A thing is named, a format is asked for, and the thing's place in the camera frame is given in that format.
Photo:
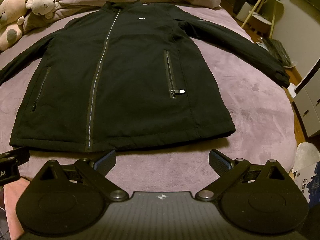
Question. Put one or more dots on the dark clothing heap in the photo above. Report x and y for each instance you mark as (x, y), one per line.
(246, 3)

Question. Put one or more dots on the black ribbed object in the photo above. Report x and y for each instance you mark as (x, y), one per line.
(277, 51)

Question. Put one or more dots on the black zip jacket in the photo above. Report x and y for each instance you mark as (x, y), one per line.
(125, 80)

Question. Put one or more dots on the white wooden side table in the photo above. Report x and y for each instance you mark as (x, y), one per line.
(268, 5)

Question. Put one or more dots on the blue printed cardboard box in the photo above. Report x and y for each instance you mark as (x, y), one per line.
(308, 182)

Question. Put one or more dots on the white cabinet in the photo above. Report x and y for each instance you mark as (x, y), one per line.
(308, 100)

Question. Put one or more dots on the pink teddy bear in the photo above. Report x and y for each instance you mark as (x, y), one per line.
(10, 22)

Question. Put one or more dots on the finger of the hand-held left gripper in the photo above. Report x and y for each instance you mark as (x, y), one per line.
(15, 156)

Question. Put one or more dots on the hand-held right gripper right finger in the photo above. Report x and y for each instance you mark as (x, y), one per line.
(219, 161)

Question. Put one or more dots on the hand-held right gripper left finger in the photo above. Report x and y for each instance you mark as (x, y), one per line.
(106, 160)

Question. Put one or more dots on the white fluffy cloth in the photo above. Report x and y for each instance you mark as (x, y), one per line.
(308, 155)

